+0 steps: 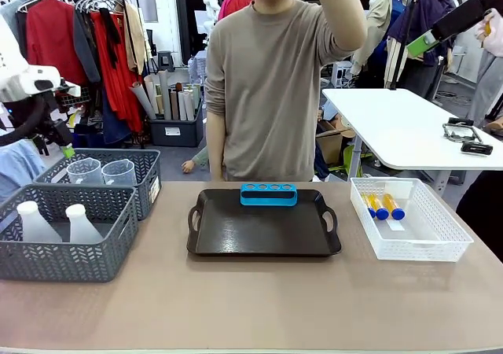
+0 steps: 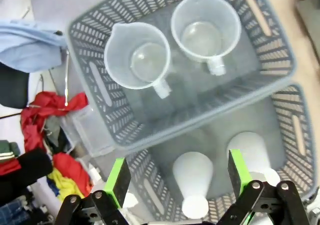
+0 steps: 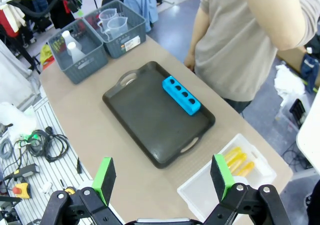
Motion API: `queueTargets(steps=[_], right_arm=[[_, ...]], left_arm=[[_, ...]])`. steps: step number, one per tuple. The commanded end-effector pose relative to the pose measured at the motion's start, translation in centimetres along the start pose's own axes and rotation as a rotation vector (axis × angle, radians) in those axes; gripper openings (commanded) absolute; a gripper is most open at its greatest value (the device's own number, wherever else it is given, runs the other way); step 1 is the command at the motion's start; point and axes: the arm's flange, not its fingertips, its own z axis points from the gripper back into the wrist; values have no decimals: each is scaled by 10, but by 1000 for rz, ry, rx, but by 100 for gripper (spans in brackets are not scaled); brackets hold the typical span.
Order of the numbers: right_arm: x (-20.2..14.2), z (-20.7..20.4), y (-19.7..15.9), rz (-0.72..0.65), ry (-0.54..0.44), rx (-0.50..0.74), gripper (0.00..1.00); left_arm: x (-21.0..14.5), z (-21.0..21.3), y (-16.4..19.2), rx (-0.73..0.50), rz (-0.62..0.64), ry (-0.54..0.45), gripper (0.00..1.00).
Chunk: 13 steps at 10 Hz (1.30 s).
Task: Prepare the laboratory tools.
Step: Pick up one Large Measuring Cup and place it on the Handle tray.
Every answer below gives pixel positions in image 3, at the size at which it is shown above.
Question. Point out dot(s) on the grey slotted mounting table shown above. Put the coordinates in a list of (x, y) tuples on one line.
[(62, 175)]

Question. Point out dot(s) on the person left forearm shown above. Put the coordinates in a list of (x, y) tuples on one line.
[(270, 15)]

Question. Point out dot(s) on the yellow green bag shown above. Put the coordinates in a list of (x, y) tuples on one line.
[(46, 53)]

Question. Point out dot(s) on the white crumpled cloth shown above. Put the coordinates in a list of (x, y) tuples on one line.
[(288, 82)]

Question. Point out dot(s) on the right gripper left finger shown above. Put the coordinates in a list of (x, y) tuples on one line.
[(100, 182)]

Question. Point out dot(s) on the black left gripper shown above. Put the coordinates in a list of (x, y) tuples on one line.
[(73, 1)]

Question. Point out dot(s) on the white side table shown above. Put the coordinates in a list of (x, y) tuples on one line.
[(310, 130)]

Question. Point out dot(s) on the person torso beige sweater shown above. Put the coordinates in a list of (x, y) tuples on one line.
[(225, 47)]

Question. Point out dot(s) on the white perforated plastic basket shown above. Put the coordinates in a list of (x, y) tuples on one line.
[(200, 185)]

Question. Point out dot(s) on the yellow black hand controller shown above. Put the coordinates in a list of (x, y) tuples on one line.
[(25, 170)]

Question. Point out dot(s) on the grey basket with label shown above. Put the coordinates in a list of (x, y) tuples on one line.
[(125, 48)]

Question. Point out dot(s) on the white plastic flask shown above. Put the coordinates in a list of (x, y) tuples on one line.
[(74, 51), (67, 36)]

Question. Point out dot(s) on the person right forearm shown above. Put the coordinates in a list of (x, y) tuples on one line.
[(193, 45)]

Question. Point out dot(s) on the blue cloth on chair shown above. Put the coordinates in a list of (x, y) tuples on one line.
[(141, 2)]

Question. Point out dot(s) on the white plastic wrap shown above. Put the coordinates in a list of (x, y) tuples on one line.
[(17, 120)]

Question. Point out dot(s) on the blue test tube rack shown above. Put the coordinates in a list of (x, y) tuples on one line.
[(181, 98)]

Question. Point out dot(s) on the person right hand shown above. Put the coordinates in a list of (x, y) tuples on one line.
[(190, 62)]

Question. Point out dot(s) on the yellow liquid test tube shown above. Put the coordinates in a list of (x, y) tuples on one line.
[(233, 152), (238, 160), (246, 168)]

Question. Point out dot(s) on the clear plastic measuring cup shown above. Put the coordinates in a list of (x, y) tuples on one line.
[(117, 27), (106, 16)]

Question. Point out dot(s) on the yellow emergency stop button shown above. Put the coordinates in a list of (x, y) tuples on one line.
[(22, 190)]

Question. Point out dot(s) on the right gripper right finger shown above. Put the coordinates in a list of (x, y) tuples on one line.
[(225, 175)]

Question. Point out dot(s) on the cardboard box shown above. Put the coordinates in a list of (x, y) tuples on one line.
[(292, 58)]

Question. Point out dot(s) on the grey basket without label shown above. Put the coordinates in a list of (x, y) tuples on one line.
[(85, 70)]

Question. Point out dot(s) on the dark brown plastic tray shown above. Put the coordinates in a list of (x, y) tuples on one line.
[(150, 125)]

